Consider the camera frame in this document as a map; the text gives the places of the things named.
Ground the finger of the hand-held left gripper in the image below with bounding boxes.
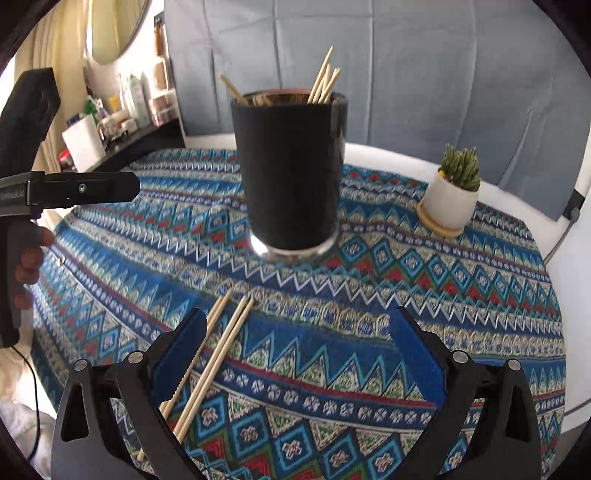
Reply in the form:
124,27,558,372
44,172,141,209

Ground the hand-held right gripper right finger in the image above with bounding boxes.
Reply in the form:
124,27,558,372
389,307,542,480

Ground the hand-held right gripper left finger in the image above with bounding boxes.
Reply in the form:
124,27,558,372
50,308,208,480

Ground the wooden chopstick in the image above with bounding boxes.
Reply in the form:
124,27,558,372
159,295,229,416
137,289,235,462
178,299,256,441
219,72,251,107
173,296,251,435
307,45,334,104
316,65,331,104
322,68,341,104

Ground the black cylindrical utensil holder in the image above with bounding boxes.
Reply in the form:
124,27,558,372
230,90,348,264

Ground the person's left hand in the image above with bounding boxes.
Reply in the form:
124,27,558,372
13,227,57,317

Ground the cream curtain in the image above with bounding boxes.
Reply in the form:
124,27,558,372
14,0,93,162

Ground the blue patterned tablecloth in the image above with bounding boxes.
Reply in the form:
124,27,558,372
30,148,568,480

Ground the black side shelf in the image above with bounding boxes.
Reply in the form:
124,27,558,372
55,119,185,174

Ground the grey spray can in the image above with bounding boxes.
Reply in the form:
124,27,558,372
128,75,147,127

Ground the round wooden coaster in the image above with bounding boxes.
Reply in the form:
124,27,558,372
416,199,466,238

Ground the succulent in white pot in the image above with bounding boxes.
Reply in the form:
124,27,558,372
422,144,482,229

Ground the white cabinet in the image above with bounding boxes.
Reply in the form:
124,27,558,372
547,182,591,416

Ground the grey cloth backdrop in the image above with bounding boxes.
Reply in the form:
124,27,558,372
164,0,591,222

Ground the round wall mirror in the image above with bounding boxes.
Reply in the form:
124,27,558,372
88,0,151,65

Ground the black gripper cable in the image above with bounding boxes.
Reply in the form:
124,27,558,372
9,345,43,464

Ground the grey power cable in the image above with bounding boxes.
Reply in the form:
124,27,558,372
542,217,578,265

